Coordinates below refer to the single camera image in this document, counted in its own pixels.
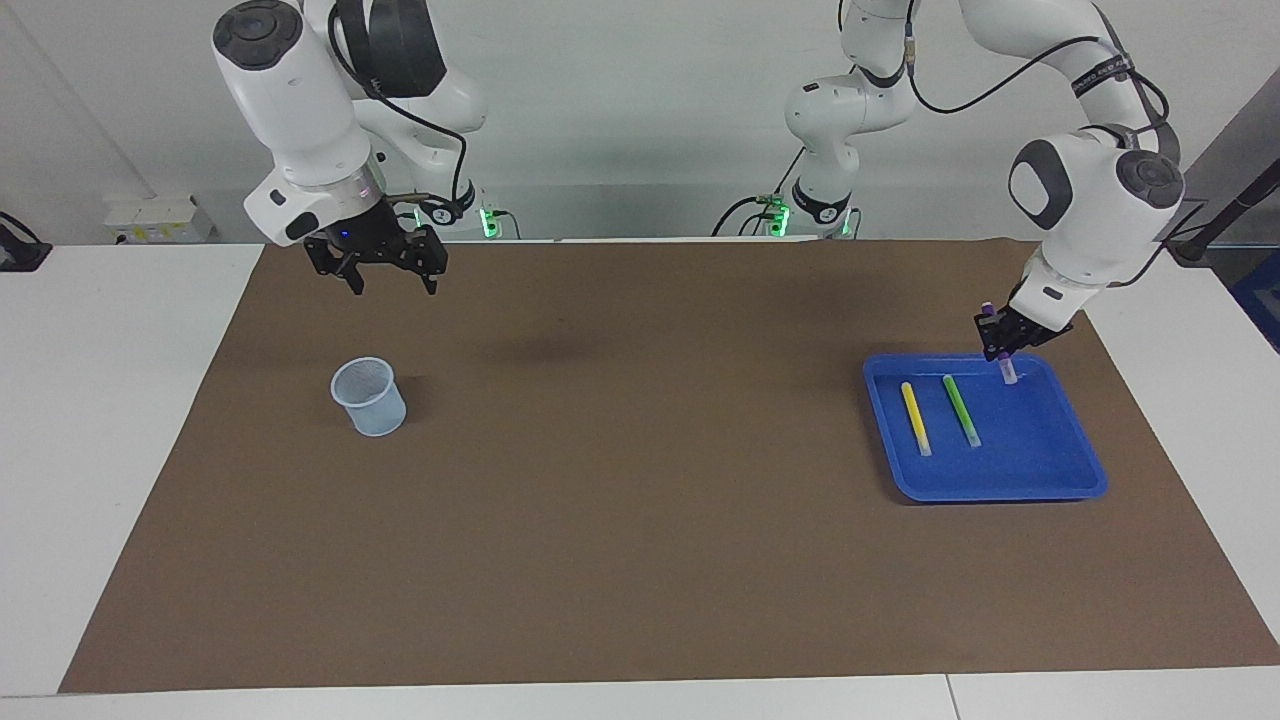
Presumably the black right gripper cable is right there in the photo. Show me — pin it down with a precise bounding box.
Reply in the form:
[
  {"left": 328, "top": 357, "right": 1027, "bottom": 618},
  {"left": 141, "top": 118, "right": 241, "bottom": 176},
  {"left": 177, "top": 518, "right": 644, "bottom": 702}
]
[{"left": 328, "top": 0, "right": 476, "bottom": 211}]

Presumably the white power strip box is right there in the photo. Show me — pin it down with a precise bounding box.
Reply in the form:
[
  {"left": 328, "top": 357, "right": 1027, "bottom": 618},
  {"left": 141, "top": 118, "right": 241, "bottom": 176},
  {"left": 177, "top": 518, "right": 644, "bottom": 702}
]
[{"left": 103, "top": 193, "right": 217, "bottom": 244}]

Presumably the clear plastic cup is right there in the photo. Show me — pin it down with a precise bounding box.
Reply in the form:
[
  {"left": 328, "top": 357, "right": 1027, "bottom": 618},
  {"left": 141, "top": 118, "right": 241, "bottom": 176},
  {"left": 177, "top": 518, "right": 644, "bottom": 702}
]
[{"left": 330, "top": 357, "right": 408, "bottom": 438}]

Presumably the black clamp mount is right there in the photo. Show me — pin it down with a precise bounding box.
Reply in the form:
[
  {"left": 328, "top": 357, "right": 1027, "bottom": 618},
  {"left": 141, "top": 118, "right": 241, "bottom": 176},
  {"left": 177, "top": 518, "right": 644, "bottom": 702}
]
[{"left": 0, "top": 212, "right": 53, "bottom": 273}]

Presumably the purple pen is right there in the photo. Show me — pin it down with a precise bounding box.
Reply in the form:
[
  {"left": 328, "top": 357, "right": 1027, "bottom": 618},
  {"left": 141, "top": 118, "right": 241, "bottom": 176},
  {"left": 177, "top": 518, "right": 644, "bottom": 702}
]
[{"left": 980, "top": 303, "right": 1020, "bottom": 385}]

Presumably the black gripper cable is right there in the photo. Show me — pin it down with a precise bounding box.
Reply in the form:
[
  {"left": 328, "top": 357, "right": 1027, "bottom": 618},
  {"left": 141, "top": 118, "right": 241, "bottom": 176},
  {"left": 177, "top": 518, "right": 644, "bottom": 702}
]
[
  {"left": 903, "top": 0, "right": 1211, "bottom": 291},
  {"left": 328, "top": 0, "right": 476, "bottom": 211}
]

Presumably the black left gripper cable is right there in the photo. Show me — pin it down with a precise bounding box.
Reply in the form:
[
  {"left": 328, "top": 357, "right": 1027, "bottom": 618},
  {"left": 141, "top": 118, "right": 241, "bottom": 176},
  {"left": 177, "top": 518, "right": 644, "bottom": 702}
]
[{"left": 903, "top": 0, "right": 1211, "bottom": 291}]

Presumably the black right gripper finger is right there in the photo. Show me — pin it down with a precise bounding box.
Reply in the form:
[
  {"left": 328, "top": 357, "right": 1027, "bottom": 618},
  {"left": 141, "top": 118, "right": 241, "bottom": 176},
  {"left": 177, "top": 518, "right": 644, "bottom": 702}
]
[
  {"left": 400, "top": 225, "right": 448, "bottom": 296},
  {"left": 304, "top": 235, "right": 366, "bottom": 297}
]

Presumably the yellow pen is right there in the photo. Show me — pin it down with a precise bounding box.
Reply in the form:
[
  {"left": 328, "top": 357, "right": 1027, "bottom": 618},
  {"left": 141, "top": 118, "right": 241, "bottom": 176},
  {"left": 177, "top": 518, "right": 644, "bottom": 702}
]
[{"left": 900, "top": 381, "right": 933, "bottom": 458}]

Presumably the blue plastic tray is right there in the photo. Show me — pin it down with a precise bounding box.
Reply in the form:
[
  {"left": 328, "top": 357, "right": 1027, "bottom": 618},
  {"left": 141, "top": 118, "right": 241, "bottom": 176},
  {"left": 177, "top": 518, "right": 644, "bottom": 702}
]
[{"left": 862, "top": 352, "right": 1109, "bottom": 503}]

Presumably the black stand pole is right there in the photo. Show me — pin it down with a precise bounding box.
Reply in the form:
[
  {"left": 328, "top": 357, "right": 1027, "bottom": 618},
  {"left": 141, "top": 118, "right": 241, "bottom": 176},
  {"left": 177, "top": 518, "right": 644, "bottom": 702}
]
[{"left": 1163, "top": 160, "right": 1280, "bottom": 267}]

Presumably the brown table mat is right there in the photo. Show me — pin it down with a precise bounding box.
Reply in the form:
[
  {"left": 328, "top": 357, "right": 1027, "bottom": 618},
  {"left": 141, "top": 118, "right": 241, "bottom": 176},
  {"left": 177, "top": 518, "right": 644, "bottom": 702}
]
[{"left": 58, "top": 238, "right": 1280, "bottom": 694}]

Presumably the green pen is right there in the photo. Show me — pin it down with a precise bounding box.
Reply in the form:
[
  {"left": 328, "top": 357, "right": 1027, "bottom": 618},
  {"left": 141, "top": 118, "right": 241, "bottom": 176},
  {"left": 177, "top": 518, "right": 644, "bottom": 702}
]
[{"left": 942, "top": 374, "right": 983, "bottom": 448}]

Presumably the blue box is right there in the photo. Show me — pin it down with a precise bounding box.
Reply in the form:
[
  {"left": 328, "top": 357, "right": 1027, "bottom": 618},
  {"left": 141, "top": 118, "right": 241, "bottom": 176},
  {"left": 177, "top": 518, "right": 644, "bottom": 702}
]
[{"left": 1228, "top": 250, "right": 1280, "bottom": 353}]

